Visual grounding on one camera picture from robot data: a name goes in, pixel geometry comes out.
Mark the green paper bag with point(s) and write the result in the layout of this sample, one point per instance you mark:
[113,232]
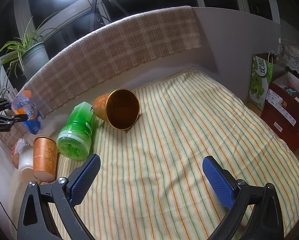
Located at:
[266,67]

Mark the black tripod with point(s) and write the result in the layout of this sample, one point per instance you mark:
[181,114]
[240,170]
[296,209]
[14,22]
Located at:
[100,10]

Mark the green plastic cup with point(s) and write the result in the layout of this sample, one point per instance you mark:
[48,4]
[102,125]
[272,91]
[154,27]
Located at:
[75,138]

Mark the white plastic cup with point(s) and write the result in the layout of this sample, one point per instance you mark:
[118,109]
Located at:
[26,164]

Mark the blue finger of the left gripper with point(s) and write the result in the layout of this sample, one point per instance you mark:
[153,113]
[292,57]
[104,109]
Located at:
[17,117]
[5,104]

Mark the spider plant in pot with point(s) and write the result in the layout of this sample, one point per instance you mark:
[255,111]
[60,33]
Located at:
[26,53]

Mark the orange gold cup open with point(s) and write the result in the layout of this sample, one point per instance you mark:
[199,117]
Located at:
[120,108]

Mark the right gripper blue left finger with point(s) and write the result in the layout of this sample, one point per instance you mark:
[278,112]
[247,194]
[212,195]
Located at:
[36,220]

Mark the striped yellow mattress cover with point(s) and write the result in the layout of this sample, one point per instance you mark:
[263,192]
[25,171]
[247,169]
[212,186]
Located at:
[151,184]

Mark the plaid brown blanket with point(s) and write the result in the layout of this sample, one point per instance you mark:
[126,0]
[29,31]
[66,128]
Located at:
[157,40]

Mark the orange gold cup near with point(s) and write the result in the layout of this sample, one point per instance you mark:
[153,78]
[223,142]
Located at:
[45,155]

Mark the lace white cloth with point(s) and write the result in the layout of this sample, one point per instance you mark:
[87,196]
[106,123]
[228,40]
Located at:
[291,54]

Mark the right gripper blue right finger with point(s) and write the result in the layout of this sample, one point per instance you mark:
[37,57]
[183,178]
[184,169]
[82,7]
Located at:
[265,221]

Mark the red cardboard box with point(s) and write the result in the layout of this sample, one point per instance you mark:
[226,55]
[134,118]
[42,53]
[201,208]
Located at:
[281,110]

